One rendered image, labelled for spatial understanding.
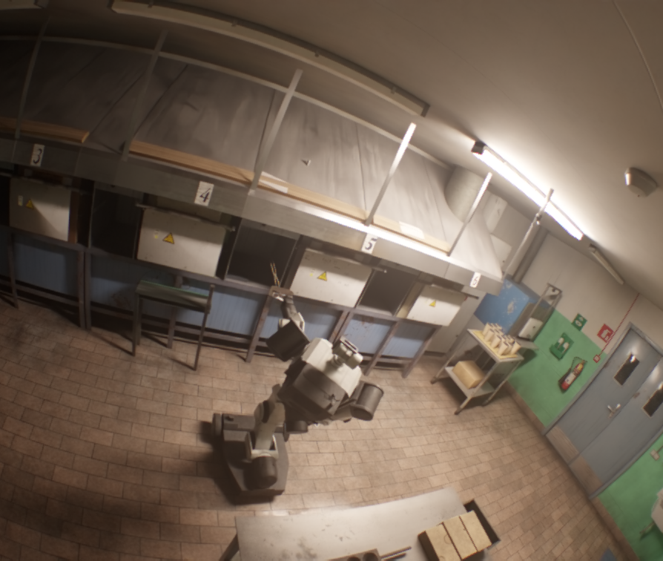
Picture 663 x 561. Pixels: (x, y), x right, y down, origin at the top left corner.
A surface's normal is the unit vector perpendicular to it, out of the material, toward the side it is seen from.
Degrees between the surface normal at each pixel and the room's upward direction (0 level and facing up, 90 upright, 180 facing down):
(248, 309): 90
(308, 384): 25
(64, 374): 0
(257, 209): 80
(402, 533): 0
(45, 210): 90
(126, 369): 0
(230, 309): 90
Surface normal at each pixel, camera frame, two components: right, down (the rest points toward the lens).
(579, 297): -0.88, -0.22
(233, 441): 0.38, -0.84
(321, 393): 0.47, -0.55
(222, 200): 0.33, 0.34
